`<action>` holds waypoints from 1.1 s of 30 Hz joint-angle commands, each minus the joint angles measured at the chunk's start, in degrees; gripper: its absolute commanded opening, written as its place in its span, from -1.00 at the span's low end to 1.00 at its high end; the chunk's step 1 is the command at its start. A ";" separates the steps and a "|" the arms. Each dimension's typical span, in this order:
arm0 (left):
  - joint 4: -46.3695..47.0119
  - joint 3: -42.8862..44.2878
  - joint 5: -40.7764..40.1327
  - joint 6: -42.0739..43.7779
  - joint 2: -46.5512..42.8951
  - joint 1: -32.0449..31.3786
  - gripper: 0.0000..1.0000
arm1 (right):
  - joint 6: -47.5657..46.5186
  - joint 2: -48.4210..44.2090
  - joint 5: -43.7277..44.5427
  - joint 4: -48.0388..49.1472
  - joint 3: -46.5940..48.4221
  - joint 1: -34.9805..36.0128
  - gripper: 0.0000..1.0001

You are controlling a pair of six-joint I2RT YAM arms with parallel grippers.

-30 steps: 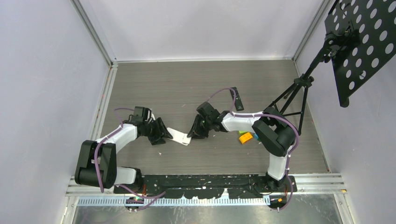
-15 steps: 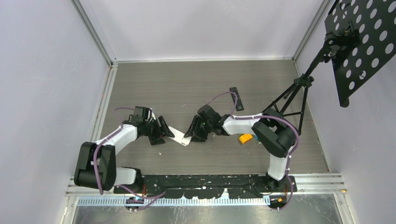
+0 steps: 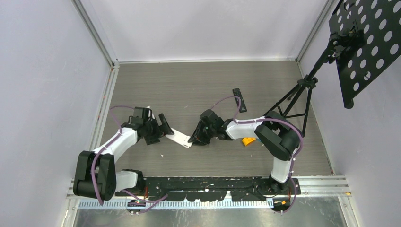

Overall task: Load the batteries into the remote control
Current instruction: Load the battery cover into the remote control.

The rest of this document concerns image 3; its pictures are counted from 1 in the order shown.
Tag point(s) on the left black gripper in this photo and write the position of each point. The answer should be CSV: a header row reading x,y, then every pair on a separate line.
x,y
161,130

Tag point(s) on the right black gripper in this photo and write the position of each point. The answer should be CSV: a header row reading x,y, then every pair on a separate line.
x,y
197,138

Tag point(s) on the white remote control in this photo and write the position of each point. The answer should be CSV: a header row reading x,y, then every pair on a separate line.
x,y
180,138

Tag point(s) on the black remote control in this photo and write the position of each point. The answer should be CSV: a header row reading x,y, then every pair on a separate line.
x,y
239,100

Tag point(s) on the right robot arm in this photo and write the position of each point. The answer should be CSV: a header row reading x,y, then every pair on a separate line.
x,y
281,138

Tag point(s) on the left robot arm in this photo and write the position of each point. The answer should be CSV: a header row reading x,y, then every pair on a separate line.
x,y
96,176

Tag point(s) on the orange block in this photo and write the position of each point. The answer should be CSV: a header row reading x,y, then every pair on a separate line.
x,y
248,141

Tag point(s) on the black tripod stand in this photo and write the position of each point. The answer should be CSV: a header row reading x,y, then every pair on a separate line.
x,y
300,91

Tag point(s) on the black perforated panel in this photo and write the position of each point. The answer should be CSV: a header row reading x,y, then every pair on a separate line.
x,y
366,37

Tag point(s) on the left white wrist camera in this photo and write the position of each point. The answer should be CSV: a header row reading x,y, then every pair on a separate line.
x,y
150,113

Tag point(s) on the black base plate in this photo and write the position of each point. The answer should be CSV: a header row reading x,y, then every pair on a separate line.
x,y
154,188

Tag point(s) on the aluminium frame rail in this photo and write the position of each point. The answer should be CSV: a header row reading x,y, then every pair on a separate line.
x,y
308,188

